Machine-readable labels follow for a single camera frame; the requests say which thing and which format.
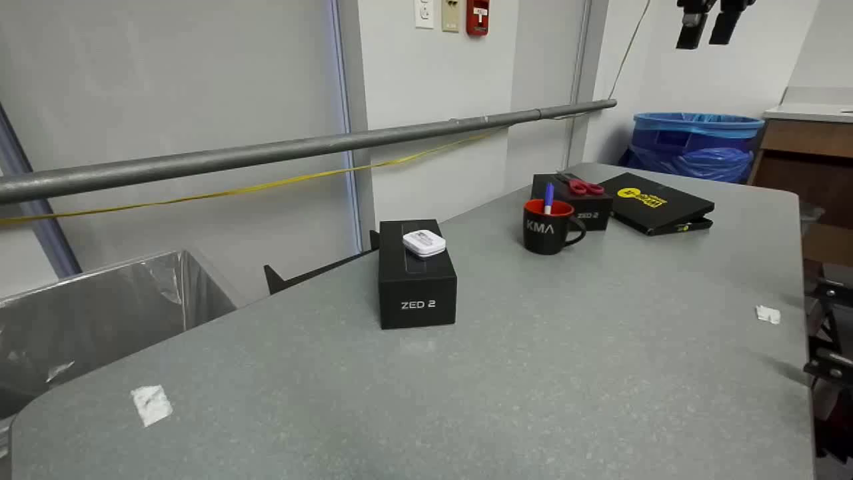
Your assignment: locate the red fire alarm pull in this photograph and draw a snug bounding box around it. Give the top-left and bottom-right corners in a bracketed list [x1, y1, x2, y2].
[464, 0, 494, 41]

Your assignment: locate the small white plastic device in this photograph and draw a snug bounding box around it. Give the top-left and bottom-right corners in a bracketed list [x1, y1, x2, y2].
[399, 228, 448, 261]

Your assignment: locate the brown wooden cabinet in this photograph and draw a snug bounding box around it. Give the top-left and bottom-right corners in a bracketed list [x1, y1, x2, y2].
[750, 107, 853, 271]

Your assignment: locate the beige wall plate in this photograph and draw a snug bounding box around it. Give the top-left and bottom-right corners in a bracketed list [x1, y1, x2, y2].
[440, 0, 464, 35]

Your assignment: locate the large white tape piece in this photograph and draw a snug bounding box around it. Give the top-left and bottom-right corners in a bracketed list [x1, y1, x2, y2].
[129, 381, 176, 429]

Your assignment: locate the blue recycling bin with liner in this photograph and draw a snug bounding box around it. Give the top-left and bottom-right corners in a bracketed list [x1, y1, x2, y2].
[619, 111, 767, 187]

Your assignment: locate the thin tan hanging cable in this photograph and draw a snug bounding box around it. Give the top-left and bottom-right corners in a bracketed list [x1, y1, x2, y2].
[606, 0, 654, 101]

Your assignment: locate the blue diagonal strut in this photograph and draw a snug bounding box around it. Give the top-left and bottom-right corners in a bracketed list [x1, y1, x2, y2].
[0, 105, 85, 284]

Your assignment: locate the flat black box yellow logo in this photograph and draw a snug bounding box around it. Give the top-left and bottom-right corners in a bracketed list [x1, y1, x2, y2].
[600, 171, 718, 239]

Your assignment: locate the grey bin with clear liner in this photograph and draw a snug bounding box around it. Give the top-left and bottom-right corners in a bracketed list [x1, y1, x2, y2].
[0, 248, 239, 423]

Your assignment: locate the black equipment beside table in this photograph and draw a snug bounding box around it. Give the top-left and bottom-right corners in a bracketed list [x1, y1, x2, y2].
[800, 207, 853, 464]

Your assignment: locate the grey metal rail pole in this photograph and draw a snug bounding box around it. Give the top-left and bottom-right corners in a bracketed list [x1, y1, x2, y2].
[0, 96, 619, 208]

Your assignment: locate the black ZED 2 box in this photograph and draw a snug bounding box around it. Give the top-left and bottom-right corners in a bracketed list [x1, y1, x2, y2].
[375, 216, 462, 335]

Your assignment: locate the thin yellow cable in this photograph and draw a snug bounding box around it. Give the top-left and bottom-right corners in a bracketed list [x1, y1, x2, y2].
[0, 131, 500, 229]

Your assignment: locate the white wall switch plate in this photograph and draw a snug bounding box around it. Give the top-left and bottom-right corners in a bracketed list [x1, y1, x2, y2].
[414, 0, 440, 33]

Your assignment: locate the small red object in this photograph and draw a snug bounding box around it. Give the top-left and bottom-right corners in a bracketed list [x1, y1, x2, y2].
[566, 177, 608, 200]

